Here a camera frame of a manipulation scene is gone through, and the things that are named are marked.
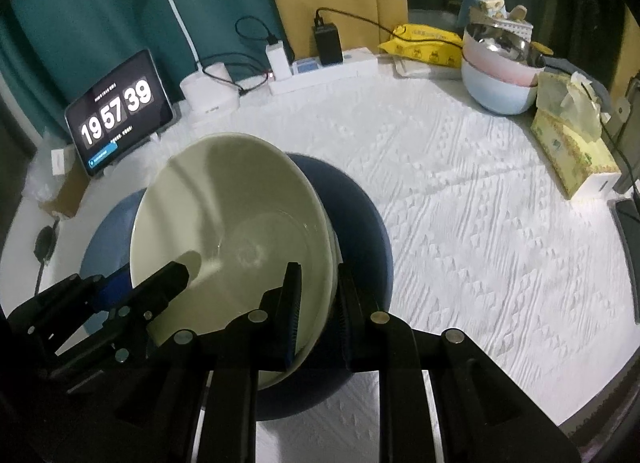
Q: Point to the steel bowl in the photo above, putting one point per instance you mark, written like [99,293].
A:
[500,43]

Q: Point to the teal curtain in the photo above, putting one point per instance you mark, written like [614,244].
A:
[75,18]

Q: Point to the yellow tissue pack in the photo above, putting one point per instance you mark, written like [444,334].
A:
[570,148]

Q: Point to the pale pink bowl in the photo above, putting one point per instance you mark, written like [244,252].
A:
[480,68]

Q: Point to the light blue plate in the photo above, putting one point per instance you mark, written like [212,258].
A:
[107,238]

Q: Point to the black smartphone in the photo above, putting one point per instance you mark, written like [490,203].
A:
[630,243]

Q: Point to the cream bowl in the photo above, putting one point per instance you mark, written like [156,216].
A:
[225,203]

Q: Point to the black round pouch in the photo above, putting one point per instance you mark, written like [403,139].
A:
[44,243]

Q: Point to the white charger plug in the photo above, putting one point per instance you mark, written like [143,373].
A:
[277,60]

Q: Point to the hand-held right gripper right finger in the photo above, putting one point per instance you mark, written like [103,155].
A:
[345,318]

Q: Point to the yellow snack packet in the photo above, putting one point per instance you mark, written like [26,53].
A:
[420,43]

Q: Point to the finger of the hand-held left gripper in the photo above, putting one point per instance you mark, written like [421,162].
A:
[160,283]
[115,290]

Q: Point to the steel tumbler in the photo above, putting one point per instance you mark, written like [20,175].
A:
[627,143]

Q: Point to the white desk lamp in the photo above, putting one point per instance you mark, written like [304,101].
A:
[210,90]

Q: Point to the large dark blue bowl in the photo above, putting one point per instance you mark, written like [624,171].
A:
[360,228]

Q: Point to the cardboard box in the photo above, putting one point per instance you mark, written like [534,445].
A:
[70,193]

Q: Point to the small yellow object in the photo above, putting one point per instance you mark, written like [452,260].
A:
[542,48]

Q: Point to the tablet with clock display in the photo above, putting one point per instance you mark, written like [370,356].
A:
[117,113]

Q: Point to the black charger plug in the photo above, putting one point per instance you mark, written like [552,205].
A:
[327,45]

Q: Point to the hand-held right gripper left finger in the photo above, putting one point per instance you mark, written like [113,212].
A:
[292,313]

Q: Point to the white power strip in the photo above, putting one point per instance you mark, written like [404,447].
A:
[355,63]

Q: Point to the grey cloth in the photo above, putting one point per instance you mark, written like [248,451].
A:
[560,65]

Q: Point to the small white box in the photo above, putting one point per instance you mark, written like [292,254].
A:
[60,160]

